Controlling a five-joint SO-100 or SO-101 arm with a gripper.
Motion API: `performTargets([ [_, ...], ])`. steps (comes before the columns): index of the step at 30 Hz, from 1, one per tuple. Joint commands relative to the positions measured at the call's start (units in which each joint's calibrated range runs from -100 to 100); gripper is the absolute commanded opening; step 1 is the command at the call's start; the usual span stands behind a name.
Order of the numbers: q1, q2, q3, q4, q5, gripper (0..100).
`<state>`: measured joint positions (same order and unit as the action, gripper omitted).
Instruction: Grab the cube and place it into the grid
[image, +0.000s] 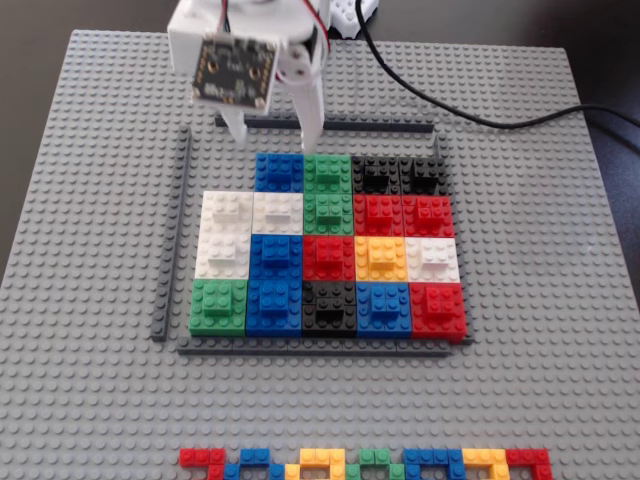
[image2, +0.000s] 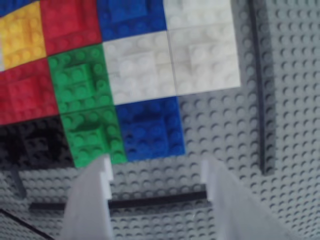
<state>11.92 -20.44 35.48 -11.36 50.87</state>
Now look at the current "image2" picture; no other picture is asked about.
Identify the black lego cube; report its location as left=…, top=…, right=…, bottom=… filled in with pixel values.
left=0, top=116, right=75, bottom=171

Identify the blue lego cube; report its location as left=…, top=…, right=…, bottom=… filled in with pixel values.
left=115, top=95, right=187, bottom=163
left=0, top=0, right=39, bottom=17
left=96, top=0, right=169, bottom=43

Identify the grey lego baseplate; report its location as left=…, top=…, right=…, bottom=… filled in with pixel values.
left=0, top=0, right=320, bottom=240

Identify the white lego cube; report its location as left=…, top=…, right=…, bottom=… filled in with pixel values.
left=168, top=24, right=243, bottom=98
left=162, top=0, right=235, bottom=33
left=101, top=30, right=179, bottom=106

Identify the green lego cube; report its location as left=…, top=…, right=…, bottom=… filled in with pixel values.
left=47, top=43, right=116, bottom=116
left=60, top=104, right=129, bottom=169

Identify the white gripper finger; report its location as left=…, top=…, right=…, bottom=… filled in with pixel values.
left=58, top=153, right=115, bottom=240
left=200, top=156, right=301, bottom=240

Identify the dark grey lego rail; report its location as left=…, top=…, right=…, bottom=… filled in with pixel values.
left=29, top=190, right=213, bottom=211
left=248, top=0, right=276, bottom=176

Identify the yellow lego cube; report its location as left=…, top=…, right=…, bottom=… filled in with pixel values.
left=0, top=0, right=49, bottom=71

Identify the red lego cube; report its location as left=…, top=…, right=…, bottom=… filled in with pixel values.
left=39, top=0, right=104, bottom=57
left=0, top=58, right=61, bottom=126

